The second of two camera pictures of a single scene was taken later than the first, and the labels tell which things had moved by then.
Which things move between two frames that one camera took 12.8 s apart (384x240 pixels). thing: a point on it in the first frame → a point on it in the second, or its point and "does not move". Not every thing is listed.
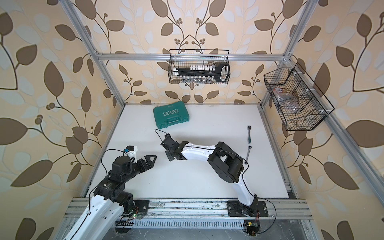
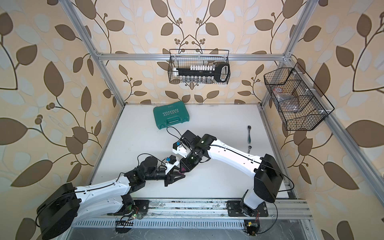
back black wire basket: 199,66 does not move
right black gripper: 169,155 → 184,164
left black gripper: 148,164 → 170,178
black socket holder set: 204,73 does not move
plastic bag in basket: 286,101 does not move
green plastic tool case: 170,114 does not move
